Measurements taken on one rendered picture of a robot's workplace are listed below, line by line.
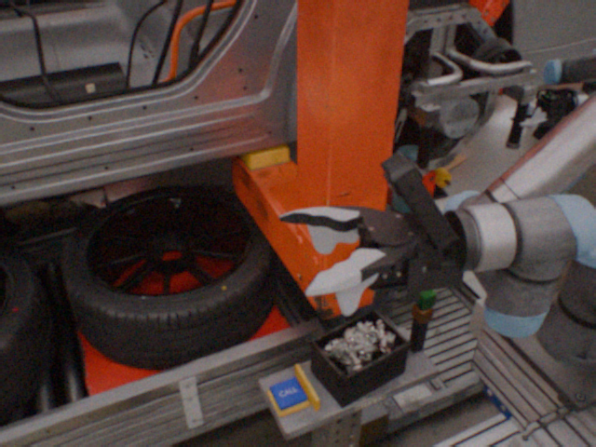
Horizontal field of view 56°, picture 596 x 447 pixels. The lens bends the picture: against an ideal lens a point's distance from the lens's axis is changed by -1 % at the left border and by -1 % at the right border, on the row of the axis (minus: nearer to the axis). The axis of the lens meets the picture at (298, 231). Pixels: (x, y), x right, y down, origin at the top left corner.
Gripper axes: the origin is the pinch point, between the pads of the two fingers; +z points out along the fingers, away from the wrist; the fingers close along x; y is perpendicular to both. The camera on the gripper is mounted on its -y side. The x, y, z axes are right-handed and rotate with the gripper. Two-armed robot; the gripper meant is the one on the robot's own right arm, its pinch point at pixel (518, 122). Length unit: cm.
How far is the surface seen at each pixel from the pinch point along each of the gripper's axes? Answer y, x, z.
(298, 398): -35, 37, 91
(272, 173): -15, -27, 69
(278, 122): 0, -31, 65
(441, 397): -75, 30, 37
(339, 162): 16, 21, 74
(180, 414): -59, 12, 116
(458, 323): -77, 5, 10
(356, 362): -27, 39, 77
